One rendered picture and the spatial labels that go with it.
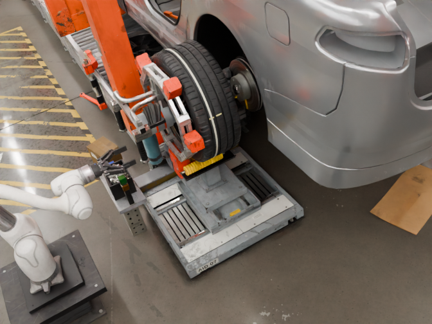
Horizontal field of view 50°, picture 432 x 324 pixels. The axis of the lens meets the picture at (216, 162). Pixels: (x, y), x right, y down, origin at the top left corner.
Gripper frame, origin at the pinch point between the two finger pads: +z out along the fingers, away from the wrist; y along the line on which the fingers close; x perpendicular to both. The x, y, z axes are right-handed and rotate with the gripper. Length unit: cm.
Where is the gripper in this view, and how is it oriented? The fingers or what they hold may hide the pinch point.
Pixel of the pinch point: (128, 155)
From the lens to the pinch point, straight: 246.3
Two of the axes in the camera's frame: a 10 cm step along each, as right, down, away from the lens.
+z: 8.6, -4.2, 2.7
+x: -1.5, -7.4, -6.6
